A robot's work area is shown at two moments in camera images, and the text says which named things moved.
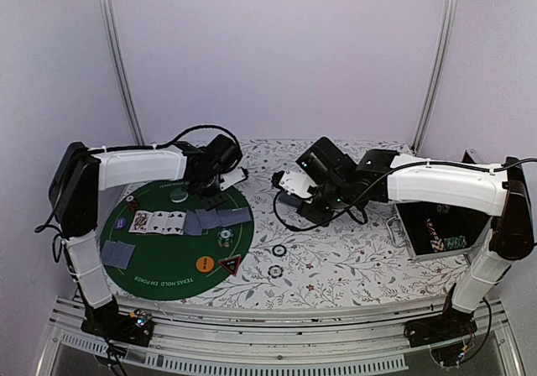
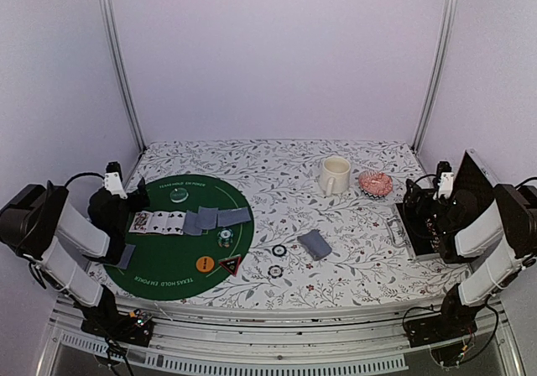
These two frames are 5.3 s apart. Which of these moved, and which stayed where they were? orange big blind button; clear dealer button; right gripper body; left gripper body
Moved: right gripper body; left gripper body
Stayed: clear dealer button; orange big blind button
